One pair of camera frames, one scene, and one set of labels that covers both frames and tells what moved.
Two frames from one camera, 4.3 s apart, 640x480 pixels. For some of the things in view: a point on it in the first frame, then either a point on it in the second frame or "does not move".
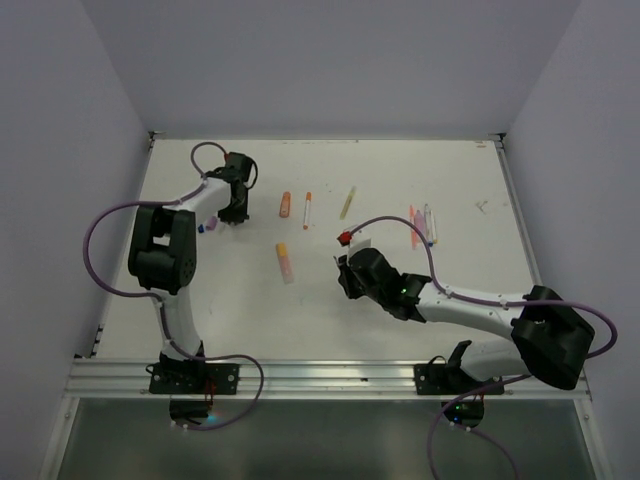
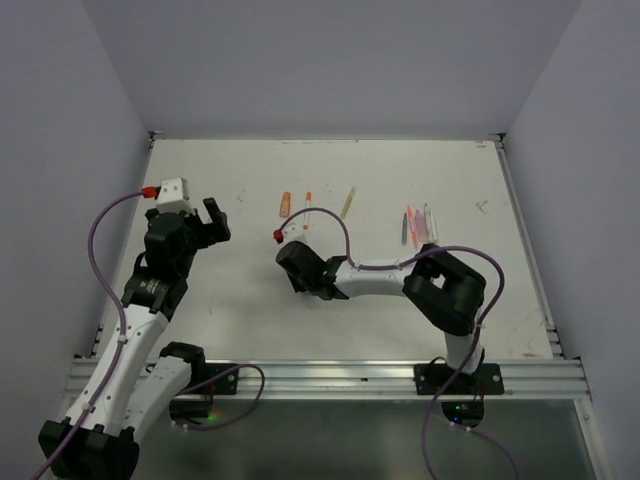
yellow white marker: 433,227 does not move
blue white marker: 428,228 does not move
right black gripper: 345,277 -> 296,283
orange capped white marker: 307,210 does not move
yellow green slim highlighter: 348,202 does not move
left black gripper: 236,216 -> 210,232
